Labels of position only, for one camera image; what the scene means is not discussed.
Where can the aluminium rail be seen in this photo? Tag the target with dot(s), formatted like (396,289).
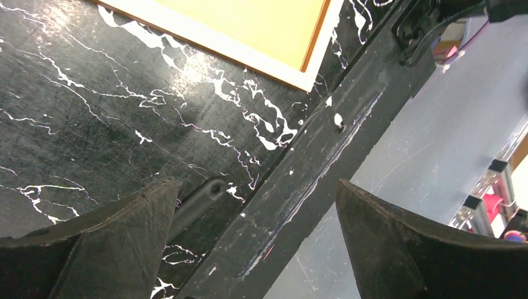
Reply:
(492,200)

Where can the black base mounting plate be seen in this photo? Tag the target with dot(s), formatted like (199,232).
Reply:
(374,63)

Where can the black adjustable wrench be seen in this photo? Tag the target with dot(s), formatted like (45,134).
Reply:
(196,205)

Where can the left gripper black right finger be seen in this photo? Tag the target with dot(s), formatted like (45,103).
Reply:
(396,253)

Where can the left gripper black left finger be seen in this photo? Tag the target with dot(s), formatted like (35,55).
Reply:
(112,252)

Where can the wooden picture frame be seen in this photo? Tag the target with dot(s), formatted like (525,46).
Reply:
(286,40)

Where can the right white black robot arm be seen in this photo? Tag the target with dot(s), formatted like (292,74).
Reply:
(437,24)

